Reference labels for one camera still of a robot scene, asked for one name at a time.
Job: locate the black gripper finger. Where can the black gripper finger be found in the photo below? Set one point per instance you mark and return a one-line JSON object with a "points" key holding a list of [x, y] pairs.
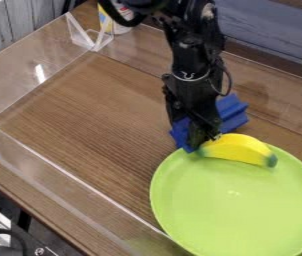
{"points": [[199, 134]]}

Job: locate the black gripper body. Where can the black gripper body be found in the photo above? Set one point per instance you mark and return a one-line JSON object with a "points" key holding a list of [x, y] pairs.
{"points": [[191, 98]]}

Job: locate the yellow toy banana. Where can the yellow toy banana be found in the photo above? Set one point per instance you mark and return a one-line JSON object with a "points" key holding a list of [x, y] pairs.
{"points": [[242, 148]]}

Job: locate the blue block object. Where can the blue block object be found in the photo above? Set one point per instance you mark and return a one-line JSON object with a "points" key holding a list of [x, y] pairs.
{"points": [[231, 110]]}

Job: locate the green plate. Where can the green plate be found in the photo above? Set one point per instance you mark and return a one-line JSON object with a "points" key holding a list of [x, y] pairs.
{"points": [[224, 208]]}

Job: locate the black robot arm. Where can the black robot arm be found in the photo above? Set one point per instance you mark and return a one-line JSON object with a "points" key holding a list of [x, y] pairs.
{"points": [[199, 78]]}

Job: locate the white labelled container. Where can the white labelled container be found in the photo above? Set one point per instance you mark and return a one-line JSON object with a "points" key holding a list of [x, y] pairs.
{"points": [[115, 10]]}

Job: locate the clear acrylic corner bracket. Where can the clear acrylic corner bracket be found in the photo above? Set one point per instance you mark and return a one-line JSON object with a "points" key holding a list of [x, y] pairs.
{"points": [[88, 38]]}

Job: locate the clear acrylic enclosure wall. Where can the clear acrylic enclosure wall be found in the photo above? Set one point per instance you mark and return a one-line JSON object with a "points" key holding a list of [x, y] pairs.
{"points": [[84, 132]]}

